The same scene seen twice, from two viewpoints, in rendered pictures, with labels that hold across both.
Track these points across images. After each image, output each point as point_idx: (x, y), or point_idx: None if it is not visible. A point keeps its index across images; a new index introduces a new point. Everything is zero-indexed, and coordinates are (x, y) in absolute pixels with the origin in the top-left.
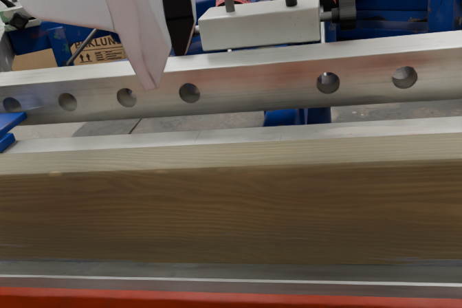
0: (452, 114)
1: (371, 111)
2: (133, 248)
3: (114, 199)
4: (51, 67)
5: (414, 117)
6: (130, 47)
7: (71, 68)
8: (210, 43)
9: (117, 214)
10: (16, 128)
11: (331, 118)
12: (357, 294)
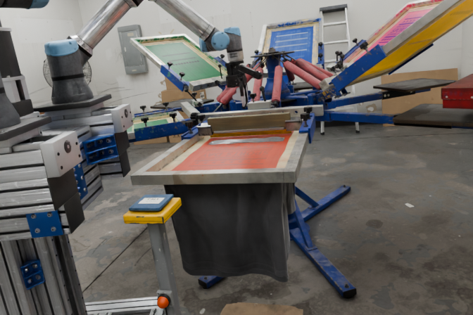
0: (371, 165)
1: (331, 163)
2: (238, 127)
3: (237, 120)
4: (155, 139)
5: (352, 166)
6: (242, 102)
7: (221, 112)
8: (249, 107)
9: (237, 122)
10: (141, 167)
11: (310, 166)
12: (264, 130)
